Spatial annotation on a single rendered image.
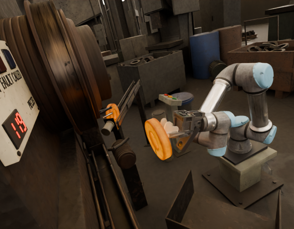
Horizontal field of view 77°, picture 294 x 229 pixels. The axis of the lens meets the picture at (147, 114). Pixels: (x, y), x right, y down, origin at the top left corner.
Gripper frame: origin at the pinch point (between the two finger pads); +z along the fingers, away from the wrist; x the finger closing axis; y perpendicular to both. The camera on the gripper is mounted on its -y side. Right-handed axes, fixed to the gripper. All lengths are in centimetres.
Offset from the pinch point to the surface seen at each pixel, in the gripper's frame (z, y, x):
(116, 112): -2, -15, -70
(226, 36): -275, 60, -255
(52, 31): 30.7, 33.0, -2.4
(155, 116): -39, -25, -80
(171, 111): -56, -23, -83
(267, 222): -24.0, -19.5, 31.1
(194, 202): -9.3, -21.7, 14.8
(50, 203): 34.1, -1.6, 19.9
